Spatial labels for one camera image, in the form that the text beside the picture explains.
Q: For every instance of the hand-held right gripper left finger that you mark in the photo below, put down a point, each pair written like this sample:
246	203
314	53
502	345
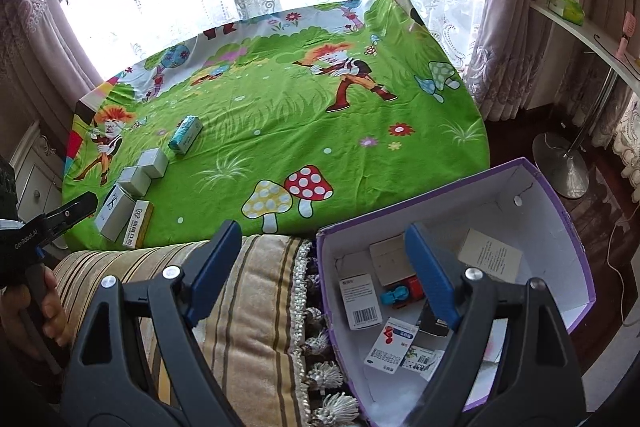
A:
215	267

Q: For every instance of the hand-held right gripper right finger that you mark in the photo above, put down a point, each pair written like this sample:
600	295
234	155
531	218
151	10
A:
432	277

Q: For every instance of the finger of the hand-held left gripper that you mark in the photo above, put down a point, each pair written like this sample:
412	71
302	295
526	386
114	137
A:
70	214

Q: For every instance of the red toy car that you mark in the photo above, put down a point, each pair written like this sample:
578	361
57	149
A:
414	284

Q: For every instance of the black box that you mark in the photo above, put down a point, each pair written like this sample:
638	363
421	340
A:
430	322

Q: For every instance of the beige printed box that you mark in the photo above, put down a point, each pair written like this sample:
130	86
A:
387	257

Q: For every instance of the white red medicine box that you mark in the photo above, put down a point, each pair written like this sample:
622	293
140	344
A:
390	347

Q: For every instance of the purple cardboard box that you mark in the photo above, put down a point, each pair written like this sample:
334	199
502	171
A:
550	227

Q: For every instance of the person's left hand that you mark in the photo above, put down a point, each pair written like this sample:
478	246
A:
55	317

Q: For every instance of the white box with logo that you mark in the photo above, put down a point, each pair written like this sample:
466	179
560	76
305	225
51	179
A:
114	212

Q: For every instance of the blue toy car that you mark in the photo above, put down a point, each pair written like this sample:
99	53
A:
392	296

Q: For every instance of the white cabinet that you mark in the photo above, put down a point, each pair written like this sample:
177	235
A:
35	177

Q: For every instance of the striped beige cushion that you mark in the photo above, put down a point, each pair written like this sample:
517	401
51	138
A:
250	307

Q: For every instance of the white box with text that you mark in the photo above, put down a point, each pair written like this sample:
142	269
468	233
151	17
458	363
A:
490	252

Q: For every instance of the yellow and white box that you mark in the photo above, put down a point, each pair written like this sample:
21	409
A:
137	224

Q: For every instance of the small silver box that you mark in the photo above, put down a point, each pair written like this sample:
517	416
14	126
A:
152	162
132	181

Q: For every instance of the white box with barcode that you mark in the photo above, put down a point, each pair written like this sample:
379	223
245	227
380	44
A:
357	302

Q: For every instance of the white box green print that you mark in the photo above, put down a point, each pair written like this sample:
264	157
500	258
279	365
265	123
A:
422	359

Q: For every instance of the teal box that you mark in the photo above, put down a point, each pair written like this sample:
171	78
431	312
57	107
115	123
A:
185	134

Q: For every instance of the cartoon printed blanket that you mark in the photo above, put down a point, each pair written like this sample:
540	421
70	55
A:
300	132

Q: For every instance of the metal shelf stand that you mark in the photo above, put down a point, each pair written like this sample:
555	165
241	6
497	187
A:
560	164

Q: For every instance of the white lace cloth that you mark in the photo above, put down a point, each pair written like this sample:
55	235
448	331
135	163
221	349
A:
627	142

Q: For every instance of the white shelf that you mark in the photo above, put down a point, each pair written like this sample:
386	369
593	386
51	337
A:
600	42

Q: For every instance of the green tissue pack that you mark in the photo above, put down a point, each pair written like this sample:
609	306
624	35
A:
567	7

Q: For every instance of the pink tag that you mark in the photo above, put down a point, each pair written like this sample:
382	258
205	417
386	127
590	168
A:
625	37

